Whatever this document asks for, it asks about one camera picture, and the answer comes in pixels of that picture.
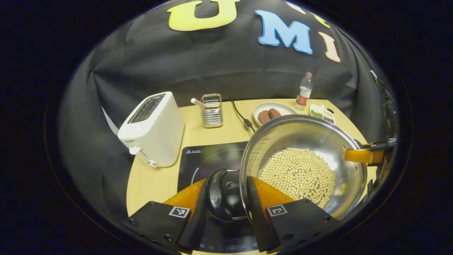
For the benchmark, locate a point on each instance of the white round plate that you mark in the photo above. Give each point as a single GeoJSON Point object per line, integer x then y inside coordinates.
{"type": "Point", "coordinates": [283, 106]}

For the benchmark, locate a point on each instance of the clear plastic water bottle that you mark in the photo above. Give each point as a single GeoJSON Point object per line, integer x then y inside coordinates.
{"type": "Point", "coordinates": [303, 94]}

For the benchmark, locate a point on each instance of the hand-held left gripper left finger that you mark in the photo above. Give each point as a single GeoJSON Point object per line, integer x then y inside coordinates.
{"type": "Point", "coordinates": [189, 226]}

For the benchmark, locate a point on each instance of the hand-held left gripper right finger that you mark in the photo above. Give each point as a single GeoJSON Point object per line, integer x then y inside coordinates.
{"type": "Point", "coordinates": [260, 219]}

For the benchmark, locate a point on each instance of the pile of soybeans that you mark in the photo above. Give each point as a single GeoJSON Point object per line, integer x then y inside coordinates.
{"type": "Point", "coordinates": [297, 173]}

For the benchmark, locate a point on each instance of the black induction cooktop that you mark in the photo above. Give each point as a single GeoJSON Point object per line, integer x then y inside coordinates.
{"type": "Point", "coordinates": [208, 159]}

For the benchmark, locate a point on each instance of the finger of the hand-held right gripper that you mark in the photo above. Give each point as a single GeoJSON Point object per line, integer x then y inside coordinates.
{"type": "Point", "coordinates": [364, 156]}

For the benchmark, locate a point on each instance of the stainless steel pot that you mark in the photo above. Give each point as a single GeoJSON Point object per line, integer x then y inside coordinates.
{"type": "Point", "coordinates": [304, 136]}

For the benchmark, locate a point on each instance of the black backdrop cloth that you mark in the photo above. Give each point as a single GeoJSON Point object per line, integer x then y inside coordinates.
{"type": "Point", "coordinates": [212, 67]}

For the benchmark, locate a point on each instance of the pink straw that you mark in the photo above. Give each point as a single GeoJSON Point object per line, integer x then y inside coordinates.
{"type": "Point", "coordinates": [198, 102]}

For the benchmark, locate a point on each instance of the white divided dish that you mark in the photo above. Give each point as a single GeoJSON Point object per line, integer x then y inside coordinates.
{"type": "Point", "coordinates": [318, 113]}

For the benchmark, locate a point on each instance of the white paper strip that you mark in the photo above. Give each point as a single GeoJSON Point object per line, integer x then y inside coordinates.
{"type": "Point", "coordinates": [110, 122]}

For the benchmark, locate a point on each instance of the brown meat patty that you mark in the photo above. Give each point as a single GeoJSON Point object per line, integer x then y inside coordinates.
{"type": "Point", "coordinates": [264, 117]}
{"type": "Point", "coordinates": [275, 113]}

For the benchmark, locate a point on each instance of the white toaster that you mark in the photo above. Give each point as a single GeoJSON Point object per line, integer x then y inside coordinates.
{"type": "Point", "coordinates": [155, 134]}

